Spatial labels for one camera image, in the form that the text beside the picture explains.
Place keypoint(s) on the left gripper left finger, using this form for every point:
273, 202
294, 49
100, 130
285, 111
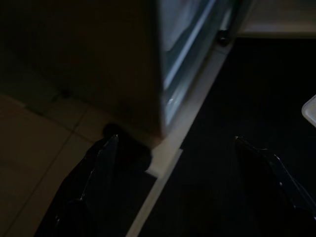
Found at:
81, 197

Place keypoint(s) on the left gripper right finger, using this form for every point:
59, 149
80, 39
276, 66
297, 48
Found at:
279, 192

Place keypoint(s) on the white lidded food container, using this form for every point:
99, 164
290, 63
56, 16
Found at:
310, 111

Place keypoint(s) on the grey fridge body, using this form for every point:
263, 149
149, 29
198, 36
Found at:
74, 49

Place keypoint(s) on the white floor tape strip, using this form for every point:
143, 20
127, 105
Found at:
168, 158

